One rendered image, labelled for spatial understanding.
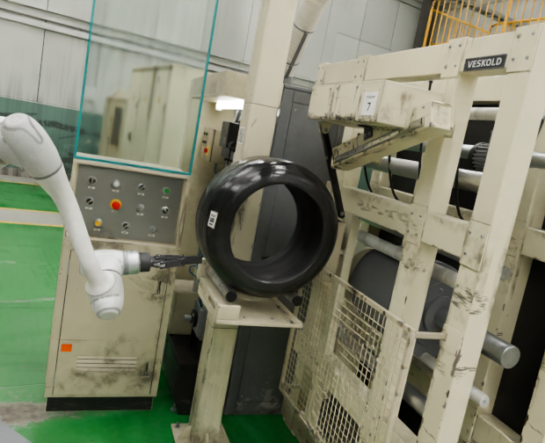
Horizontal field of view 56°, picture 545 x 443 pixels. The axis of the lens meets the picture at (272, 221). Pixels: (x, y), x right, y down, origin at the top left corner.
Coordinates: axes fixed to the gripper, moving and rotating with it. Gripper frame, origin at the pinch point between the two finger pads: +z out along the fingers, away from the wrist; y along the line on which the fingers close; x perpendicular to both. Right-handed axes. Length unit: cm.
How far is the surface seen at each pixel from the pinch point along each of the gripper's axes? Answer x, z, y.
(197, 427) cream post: 91, 9, 27
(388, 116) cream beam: -58, 60, -36
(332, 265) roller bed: 12, 71, 20
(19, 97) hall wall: -70, -155, 876
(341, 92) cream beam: -67, 56, -5
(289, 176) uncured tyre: -34.5, 34.0, -11.3
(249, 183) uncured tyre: -31.7, 18.2, -11.2
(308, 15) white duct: -107, 67, 59
